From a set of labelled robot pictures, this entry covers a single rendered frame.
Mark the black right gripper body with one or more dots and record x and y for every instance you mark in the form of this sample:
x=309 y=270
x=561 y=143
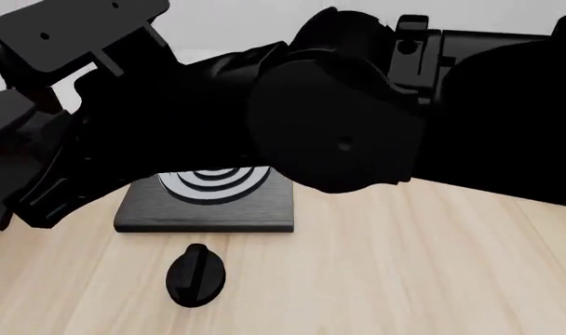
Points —
x=27 y=167

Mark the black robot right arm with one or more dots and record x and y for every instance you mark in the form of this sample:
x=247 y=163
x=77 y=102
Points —
x=339 y=139

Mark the small flat plate on stalk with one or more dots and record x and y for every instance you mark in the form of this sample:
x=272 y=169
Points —
x=55 y=31

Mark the flat black stove plate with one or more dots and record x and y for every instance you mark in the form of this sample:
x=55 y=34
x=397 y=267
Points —
x=204 y=214

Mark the round black stove knob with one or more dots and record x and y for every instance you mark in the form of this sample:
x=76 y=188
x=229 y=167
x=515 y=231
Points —
x=195 y=275

